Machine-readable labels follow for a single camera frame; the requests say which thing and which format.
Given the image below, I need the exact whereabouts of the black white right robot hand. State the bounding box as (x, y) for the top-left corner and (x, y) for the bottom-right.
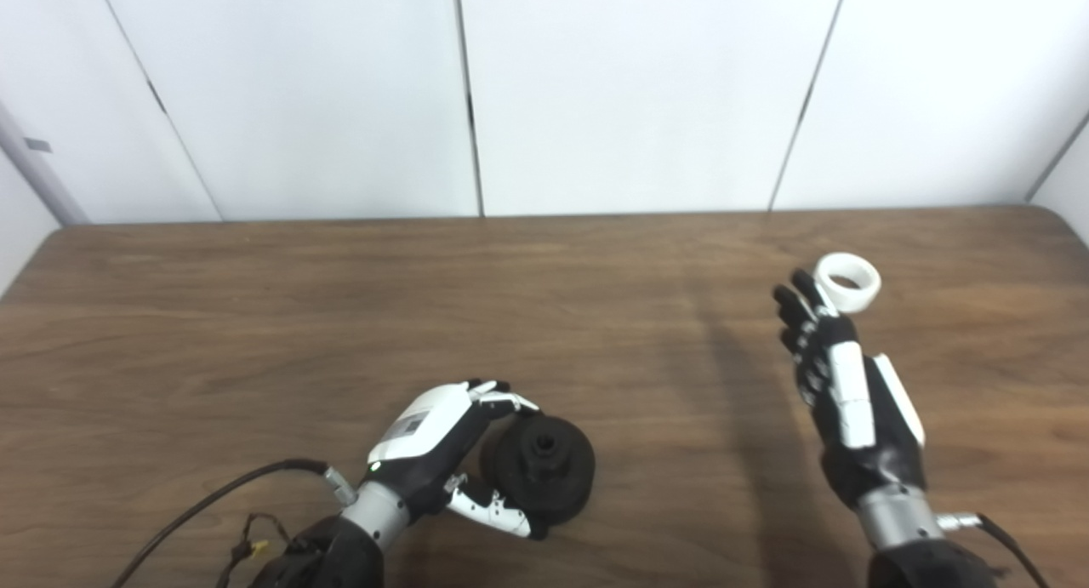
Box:
(773, 269), (927, 511)

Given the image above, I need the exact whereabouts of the round black stepped part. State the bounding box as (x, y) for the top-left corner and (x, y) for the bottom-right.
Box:
(478, 414), (596, 528)

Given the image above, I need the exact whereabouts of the thin left arm wire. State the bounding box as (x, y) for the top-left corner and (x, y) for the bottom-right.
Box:
(213, 513), (292, 588)

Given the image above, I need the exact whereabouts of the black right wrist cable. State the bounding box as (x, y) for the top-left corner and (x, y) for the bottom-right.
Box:
(936, 511), (1052, 588)

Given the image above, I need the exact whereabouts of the white toothed ring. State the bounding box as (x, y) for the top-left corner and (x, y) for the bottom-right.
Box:
(812, 253), (882, 314)

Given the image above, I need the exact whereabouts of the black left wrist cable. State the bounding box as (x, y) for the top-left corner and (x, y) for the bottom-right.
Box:
(111, 459), (358, 588)

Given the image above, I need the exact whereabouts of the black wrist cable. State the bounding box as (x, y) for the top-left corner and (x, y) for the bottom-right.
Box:
(111, 459), (358, 588)
(936, 511), (1052, 588)

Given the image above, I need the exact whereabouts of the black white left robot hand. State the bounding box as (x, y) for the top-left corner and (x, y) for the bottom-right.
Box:
(364, 380), (550, 540)

